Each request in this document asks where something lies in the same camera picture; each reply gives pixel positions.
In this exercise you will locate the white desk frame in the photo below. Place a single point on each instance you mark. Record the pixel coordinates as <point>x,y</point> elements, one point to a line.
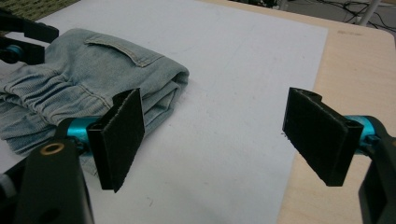
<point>369,12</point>

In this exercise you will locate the white foam mat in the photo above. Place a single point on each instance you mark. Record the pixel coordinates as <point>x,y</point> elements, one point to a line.
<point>218,93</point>

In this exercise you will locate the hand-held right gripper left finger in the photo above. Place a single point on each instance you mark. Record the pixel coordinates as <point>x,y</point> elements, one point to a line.
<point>120,140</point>

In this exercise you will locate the light blue denim skirt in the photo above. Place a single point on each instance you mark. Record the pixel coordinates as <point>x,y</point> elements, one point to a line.
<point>93,68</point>

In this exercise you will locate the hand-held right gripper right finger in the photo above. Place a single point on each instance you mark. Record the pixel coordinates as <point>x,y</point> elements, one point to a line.
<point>317,137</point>

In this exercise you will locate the green woven basket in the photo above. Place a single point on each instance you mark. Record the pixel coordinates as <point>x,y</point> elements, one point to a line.
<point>31,7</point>

